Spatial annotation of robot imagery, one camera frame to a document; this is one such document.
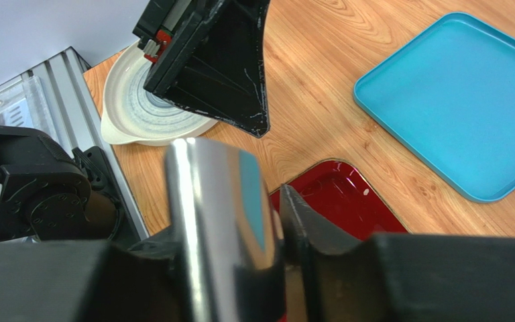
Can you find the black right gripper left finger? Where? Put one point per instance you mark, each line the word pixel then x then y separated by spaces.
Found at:
pixel 90 280

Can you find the red chocolate tray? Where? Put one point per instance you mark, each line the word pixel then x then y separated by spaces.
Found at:
pixel 338 192

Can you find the blue tin lid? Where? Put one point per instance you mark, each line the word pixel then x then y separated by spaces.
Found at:
pixel 449 97

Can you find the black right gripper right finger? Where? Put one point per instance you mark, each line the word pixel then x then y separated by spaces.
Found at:
pixel 334 276

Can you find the metal serving tongs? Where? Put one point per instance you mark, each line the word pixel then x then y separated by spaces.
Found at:
pixel 230 240

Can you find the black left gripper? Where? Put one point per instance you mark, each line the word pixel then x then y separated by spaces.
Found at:
pixel 208 58

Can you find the white round plate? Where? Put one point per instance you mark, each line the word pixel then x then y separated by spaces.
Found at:
pixel 130 114

